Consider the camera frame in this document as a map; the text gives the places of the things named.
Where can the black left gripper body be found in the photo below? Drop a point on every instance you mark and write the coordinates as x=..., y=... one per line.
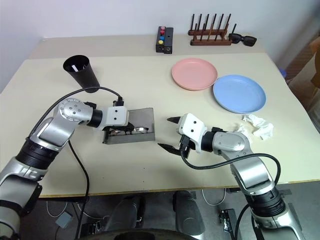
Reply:
x=107, y=130

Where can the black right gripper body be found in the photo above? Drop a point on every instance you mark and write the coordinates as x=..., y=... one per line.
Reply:
x=186, y=143

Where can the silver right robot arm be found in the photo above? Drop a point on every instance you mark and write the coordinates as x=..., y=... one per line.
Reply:
x=250, y=160

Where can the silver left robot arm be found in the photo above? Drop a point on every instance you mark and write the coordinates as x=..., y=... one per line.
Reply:
x=50, y=130

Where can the grey glasses case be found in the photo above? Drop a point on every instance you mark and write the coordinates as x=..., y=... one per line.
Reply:
x=143, y=117

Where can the black cup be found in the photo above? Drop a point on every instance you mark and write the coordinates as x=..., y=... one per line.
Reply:
x=83, y=77

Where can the pink plate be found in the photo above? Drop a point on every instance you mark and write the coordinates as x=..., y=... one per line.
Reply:
x=194, y=73

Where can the dark rounded shape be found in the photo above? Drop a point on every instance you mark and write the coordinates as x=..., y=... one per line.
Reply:
x=187, y=215
x=130, y=215

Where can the blue plate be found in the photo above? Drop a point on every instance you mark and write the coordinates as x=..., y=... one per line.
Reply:
x=239, y=93

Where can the white-labelled marker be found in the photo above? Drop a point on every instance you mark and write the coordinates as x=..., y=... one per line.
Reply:
x=75, y=68

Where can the crumpled white paper tissue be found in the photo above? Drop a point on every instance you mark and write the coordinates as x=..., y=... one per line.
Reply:
x=260, y=126

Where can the plain black box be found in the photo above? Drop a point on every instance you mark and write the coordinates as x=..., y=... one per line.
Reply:
x=168, y=41

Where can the black box with coloured buttons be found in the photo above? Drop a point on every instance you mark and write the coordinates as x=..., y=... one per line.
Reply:
x=160, y=40

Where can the wooden peg plate rack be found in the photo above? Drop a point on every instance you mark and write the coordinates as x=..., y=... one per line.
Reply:
x=210, y=40

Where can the black floor device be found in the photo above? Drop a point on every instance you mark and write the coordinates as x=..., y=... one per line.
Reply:
x=227, y=221

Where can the grey floor box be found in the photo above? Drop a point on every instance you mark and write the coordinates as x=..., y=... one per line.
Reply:
x=64, y=220

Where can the black sunglasses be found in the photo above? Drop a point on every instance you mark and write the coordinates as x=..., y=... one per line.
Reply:
x=242, y=39

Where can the small blue object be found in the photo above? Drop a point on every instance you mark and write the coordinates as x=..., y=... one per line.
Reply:
x=284, y=73

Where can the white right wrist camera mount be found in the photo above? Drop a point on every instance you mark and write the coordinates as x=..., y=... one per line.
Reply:
x=192, y=130

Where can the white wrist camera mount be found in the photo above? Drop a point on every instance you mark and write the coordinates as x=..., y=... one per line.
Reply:
x=192, y=130
x=116, y=116

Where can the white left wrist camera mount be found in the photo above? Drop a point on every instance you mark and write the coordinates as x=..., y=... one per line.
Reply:
x=116, y=116

